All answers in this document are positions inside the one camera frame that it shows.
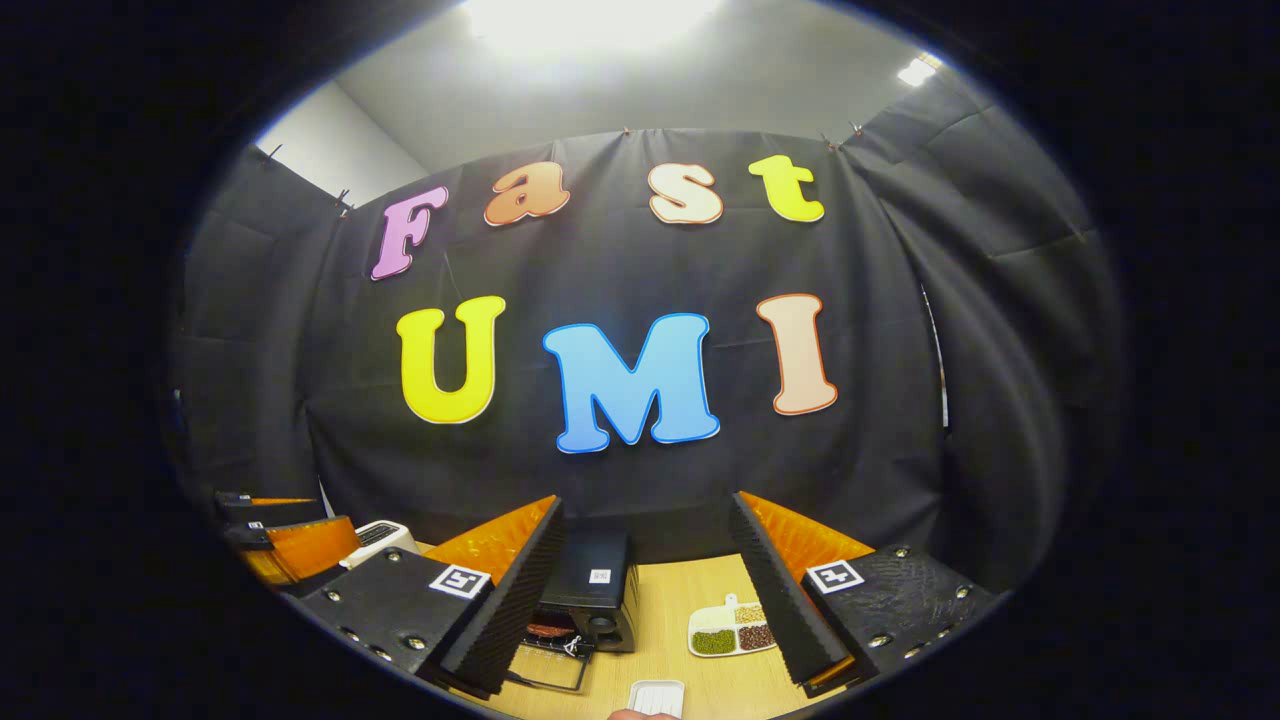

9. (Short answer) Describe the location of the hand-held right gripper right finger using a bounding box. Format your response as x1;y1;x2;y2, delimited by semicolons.
728;490;1003;699

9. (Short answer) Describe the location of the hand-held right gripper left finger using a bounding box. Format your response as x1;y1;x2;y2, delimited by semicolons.
296;495;567;701

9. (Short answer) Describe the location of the black electric oven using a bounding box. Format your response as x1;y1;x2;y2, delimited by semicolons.
504;529;642;694

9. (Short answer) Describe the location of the white divided bean plate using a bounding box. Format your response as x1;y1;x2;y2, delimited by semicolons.
687;593;778;659

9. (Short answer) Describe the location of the white toaster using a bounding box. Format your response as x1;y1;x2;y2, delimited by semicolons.
339;519;422;572

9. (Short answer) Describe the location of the white rectangular tray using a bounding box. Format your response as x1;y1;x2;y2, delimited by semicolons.
627;679;687;719

